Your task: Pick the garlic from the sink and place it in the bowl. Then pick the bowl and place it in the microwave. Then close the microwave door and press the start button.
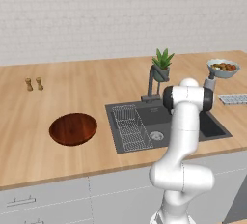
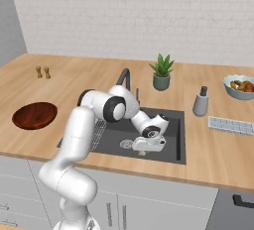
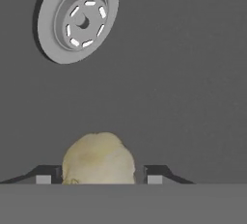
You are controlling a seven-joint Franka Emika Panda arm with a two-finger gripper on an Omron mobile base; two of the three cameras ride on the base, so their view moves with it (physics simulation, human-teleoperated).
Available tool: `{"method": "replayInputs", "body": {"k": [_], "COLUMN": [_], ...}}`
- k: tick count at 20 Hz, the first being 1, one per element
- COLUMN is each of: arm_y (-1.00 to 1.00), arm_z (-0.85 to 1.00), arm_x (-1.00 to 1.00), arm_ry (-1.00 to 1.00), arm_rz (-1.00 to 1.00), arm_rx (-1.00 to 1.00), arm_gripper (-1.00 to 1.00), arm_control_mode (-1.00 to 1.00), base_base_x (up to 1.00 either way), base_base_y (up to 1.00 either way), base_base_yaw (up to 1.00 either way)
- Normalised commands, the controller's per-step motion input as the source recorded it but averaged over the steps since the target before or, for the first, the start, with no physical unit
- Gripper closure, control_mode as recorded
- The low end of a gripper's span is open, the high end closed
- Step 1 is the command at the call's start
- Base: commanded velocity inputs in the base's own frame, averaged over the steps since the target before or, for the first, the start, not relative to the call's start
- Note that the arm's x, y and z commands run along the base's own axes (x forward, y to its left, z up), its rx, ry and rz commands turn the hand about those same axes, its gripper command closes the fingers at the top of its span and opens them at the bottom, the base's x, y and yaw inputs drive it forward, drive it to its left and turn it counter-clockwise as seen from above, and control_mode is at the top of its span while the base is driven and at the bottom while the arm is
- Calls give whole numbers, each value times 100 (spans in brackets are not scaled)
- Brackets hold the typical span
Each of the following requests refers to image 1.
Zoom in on brown wooden bowl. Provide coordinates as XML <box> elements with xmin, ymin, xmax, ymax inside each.
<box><xmin>48</xmin><ymin>112</ymin><xmax>98</xmax><ymax>147</ymax></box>

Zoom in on grey grid tray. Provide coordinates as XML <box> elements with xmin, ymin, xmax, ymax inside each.
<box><xmin>217</xmin><ymin>93</ymin><xmax>247</xmax><ymax>106</ymax></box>

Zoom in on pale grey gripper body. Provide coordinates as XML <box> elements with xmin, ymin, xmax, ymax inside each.
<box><xmin>205</xmin><ymin>74</ymin><xmax>217</xmax><ymax>91</ymax></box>

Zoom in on grey drawer handle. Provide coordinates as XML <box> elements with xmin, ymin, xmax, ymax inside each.
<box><xmin>6</xmin><ymin>195</ymin><xmax>37</xmax><ymax>208</ymax></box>
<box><xmin>22</xmin><ymin>218</ymin><xmax>45</xmax><ymax>224</ymax></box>

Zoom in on pale bowl of fruit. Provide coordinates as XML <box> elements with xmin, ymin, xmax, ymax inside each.
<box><xmin>206</xmin><ymin>58</ymin><xmax>241</xmax><ymax>80</ymax></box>

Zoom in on wire rack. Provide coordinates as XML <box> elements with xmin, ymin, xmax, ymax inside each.
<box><xmin>111</xmin><ymin>103</ymin><xmax>155</xmax><ymax>154</ymax></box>

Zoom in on white cupboard front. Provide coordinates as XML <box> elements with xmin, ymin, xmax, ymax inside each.
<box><xmin>87</xmin><ymin>150</ymin><xmax>247</xmax><ymax>224</ymax></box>

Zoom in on white drawer front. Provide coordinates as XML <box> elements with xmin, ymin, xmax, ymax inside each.
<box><xmin>0</xmin><ymin>200</ymin><xmax>95</xmax><ymax>224</ymax></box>
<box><xmin>0</xmin><ymin>176</ymin><xmax>93</xmax><ymax>216</ymax></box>

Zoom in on dark grey tap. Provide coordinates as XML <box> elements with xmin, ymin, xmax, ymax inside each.
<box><xmin>141</xmin><ymin>65</ymin><xmax>171</xmax><ymax>104</ymax></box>

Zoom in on green plant in grey pot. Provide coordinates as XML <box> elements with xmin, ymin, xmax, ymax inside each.
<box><xmin>151</xmin><ymin>47</ymin><xmax>176</xmax><ymax>83</ymax></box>

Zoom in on dark grey sink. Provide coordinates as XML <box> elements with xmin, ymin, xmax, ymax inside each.
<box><xmin>104</xmin><ymin>99</ymin><xmax>233</xmax><ymax>154</ymax></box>

